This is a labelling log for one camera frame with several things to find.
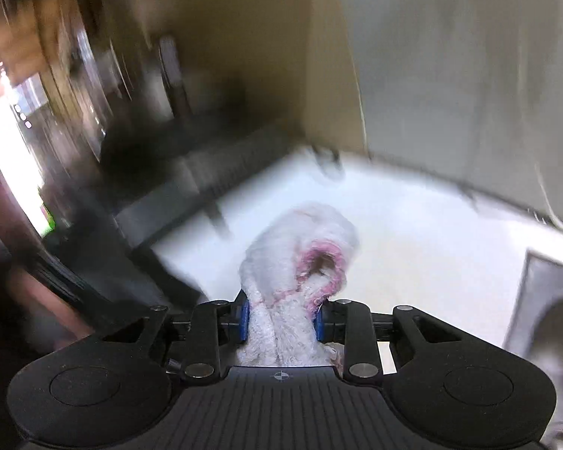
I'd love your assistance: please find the white pink dish cloth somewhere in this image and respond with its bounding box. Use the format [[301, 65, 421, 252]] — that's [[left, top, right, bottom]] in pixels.
[[236, 203, 359, 368]]

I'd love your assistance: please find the black stove appliance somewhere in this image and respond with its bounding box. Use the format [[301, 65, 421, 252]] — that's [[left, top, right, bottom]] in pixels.
[[47, 36, 291, 308]]

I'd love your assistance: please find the stainless steel sink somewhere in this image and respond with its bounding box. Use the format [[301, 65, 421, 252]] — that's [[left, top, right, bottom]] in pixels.
[[503, 252, 563, 449]]

